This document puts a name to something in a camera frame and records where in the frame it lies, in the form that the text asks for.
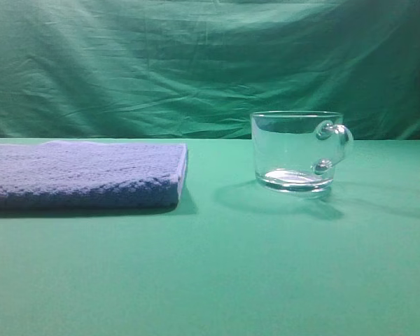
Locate green backdrop cloth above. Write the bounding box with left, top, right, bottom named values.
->
left=0, top=1, right=420, bottom=140

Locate transparent glass cup with handle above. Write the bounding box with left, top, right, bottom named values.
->
left=251, top=111, right=354, bottom=193

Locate folded blue towel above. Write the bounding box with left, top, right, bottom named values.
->
left=0, top=141, right=188, bottom=210

